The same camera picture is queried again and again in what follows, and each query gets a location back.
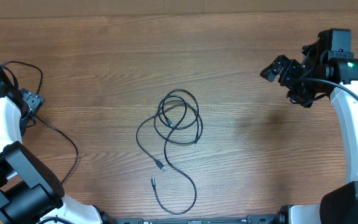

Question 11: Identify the black USB-C cable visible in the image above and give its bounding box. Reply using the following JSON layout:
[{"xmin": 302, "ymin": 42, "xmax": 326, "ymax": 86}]
[{"xmin": 150, "ymin": 99, "xmax": 198, "ymax": 215}]

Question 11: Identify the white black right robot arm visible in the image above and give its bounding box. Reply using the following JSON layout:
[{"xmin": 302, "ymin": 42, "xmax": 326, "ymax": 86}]
[{"xmin": 246, "ymin": 29, "xmax": 358, "ymax": 223}]

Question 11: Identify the black USB-A cable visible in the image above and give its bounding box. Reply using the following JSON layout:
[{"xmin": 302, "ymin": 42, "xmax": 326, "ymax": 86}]
[{"xmin": 135, "ymin": 88, "xmax": 204, "ymax": 173}]

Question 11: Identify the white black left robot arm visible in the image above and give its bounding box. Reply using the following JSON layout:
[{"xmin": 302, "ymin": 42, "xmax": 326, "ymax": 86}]
[{"xmin": 0, "ymin": 65, "xmax": 113, "ymax": 223}]

